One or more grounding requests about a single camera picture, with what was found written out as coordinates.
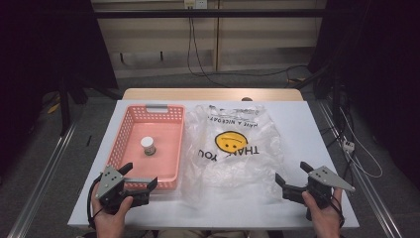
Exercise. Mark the small jar with white lid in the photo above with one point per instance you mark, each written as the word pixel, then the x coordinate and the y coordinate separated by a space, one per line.
pixel 148 145

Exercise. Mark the clear smiley plastic bag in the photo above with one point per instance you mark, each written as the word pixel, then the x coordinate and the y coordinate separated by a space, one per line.
pixel 231 165

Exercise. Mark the black curtain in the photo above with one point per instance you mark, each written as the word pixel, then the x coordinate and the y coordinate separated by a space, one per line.
pixel 46 43
pixel 373 49

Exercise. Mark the black metal stand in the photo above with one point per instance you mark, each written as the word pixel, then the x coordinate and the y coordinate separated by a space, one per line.
pixel 64 105

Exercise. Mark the person's right hand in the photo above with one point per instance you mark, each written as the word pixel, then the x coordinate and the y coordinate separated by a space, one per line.
pixel 325 218

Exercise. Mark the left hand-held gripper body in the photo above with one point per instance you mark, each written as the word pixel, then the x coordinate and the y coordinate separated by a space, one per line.
pixel 114 188

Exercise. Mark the white wall outlet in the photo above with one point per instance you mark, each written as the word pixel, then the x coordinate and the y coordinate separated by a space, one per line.
pixel 195 3

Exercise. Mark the person's left hand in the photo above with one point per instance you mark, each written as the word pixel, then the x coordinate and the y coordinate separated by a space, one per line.
pixel 110 218

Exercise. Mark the pink plastic basket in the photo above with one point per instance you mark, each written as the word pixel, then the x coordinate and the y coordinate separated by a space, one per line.
pixel 165 135

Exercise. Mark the metal floor rail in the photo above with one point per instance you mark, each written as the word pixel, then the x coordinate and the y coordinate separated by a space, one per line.
pixel 369 191
pixel 43 178

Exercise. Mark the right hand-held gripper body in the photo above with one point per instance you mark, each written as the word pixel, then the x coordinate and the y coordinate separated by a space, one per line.
pixel 318 185

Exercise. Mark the white power strip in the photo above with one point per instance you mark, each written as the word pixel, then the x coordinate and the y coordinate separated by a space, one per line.
pixel 348 145

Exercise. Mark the long black metal bar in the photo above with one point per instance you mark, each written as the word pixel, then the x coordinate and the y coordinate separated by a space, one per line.
pixel 211 13

